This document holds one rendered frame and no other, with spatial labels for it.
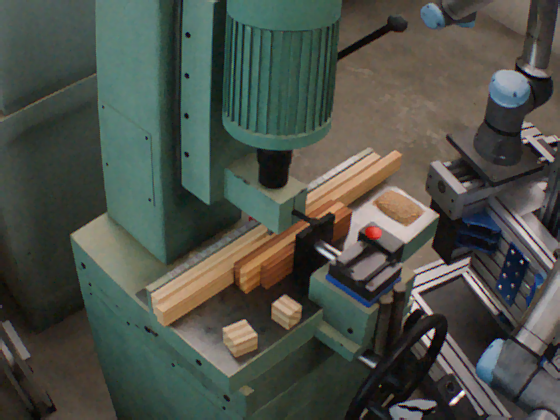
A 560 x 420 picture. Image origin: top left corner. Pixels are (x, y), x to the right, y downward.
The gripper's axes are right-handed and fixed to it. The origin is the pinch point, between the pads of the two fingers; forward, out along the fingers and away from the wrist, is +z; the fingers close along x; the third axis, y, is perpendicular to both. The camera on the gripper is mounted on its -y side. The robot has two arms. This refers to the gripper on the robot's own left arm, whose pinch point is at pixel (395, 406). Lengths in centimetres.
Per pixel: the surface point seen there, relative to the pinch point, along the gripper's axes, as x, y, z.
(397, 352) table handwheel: 3.9, -9.3, 1.1
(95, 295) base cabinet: -14, -17, 73
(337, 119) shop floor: 161, -4, 166
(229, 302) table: -5.6, -20.0, 29.8
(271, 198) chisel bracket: 4.1, -35.8, 22.5
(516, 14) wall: 353, -26, 157
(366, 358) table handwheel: 8.2, -3.0, 14.0
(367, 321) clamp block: 5.8, -13.4, 8.8
